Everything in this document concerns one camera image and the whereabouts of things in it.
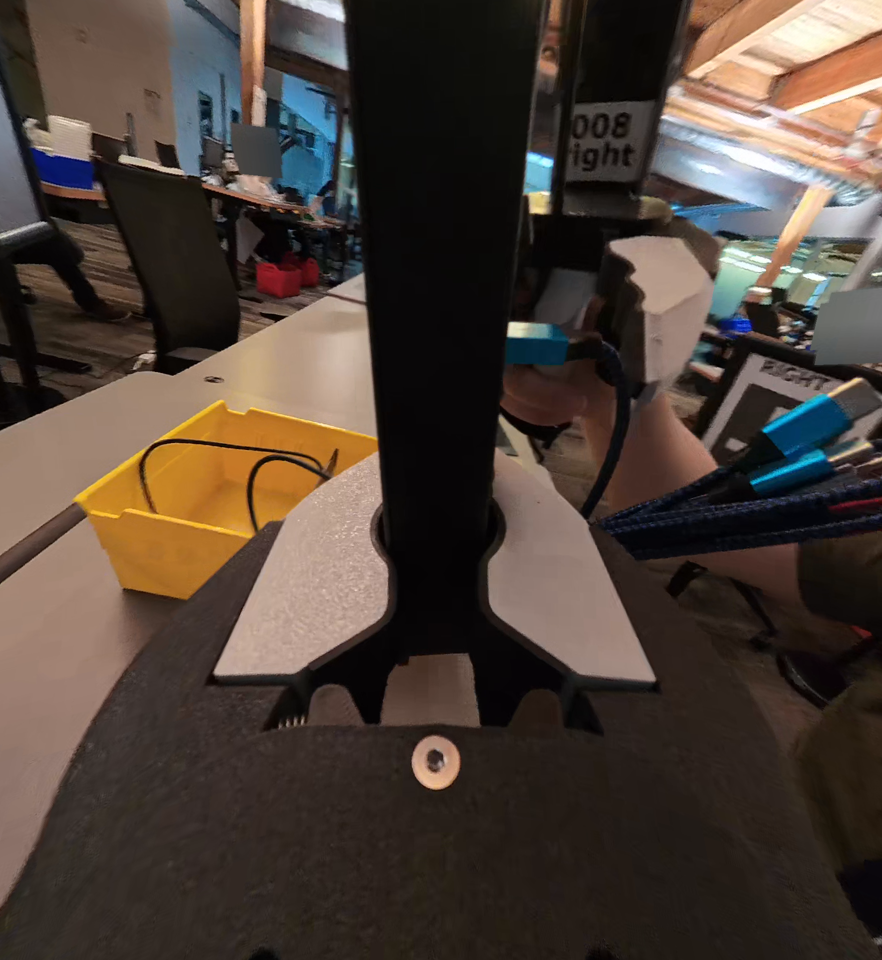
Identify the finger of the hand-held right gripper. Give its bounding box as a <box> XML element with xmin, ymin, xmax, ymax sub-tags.
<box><xmin>599</xmin><ymin>233</ymin><xmax>715</xmax><ymax>403</ymax></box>
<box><xmin>528</xmin><ymin>267</ymin><xmax>604</xmax><ymax>334</ymax></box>

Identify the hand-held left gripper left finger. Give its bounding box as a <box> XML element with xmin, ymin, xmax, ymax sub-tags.
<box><xmin>210</xmin><ymin>450</ymin><xmax>400</xmax><ymax>688</ymax></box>

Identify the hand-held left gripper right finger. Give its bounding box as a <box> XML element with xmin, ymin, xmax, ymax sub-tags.
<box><xmin>479</xmin><ymin>458</ymin><xmax>659</xmax><ymax>691</ymax></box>

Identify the blue braided usb cable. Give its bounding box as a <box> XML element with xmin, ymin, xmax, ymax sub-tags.
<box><xmin>504</xmin><ymin>320</ymin><xmax>882</xmax><ymax>564</ymax></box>

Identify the yellow plastic bin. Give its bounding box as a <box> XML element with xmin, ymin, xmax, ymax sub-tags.
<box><xmin>77</xmin><ymin>398</ymin><xmax>382</xmax><ymax>598</ymax></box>

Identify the black 7-port USB hub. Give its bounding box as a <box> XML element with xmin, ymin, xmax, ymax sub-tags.
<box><xmin>0</xmin><ymin>435</ymin><xmax>340</xmax><ymax>613</ymax></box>

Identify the person's right forearm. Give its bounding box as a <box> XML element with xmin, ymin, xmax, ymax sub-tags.
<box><xmin>584</xmin><ymin>398</ymin><xmax>809</xmax><ymax>616</ymax></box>

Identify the person's right hand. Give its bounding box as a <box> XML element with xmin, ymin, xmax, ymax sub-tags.
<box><xmin>498</xmin><ymin>365</ymin><xmax>625</xmax><ymax>499</ymax></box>

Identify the black framed sign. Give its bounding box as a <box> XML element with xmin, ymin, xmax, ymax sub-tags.
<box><xmin>701</xmin><ymin>348</ymin><xmax>882</xmax><ymax>481</ymax></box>

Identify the black office chair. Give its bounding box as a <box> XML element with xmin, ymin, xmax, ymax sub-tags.
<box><xmin>93</xmin><ymin>155</ymin><xmax>244</xmax><ymax>376</ymax></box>

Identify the blue storage box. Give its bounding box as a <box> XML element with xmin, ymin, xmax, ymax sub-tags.
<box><xmin>29</xmin><ymin>143</ymin><xmax>100</xmax><ymax>192</ymax></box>

